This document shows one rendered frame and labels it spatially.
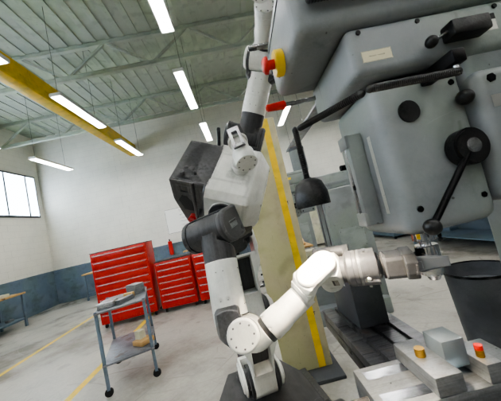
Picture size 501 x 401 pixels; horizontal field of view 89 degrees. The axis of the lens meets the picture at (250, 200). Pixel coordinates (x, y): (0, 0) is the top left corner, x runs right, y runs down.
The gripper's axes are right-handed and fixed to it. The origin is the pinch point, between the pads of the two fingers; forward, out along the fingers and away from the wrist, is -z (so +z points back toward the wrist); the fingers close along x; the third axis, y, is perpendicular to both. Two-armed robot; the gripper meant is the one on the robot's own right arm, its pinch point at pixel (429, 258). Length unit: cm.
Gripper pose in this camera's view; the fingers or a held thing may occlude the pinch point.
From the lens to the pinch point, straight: 72.0
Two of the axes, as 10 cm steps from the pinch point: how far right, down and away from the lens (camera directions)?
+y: 2.1, 9.7, -0.7
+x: 3.9, -0.2, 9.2
